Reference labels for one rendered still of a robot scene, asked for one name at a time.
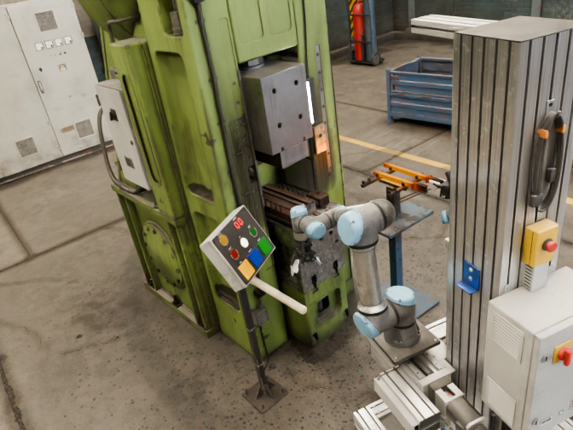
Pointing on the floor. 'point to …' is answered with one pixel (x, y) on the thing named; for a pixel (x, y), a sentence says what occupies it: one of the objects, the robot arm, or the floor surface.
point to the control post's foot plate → (255, 396)
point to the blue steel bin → (421, 90)
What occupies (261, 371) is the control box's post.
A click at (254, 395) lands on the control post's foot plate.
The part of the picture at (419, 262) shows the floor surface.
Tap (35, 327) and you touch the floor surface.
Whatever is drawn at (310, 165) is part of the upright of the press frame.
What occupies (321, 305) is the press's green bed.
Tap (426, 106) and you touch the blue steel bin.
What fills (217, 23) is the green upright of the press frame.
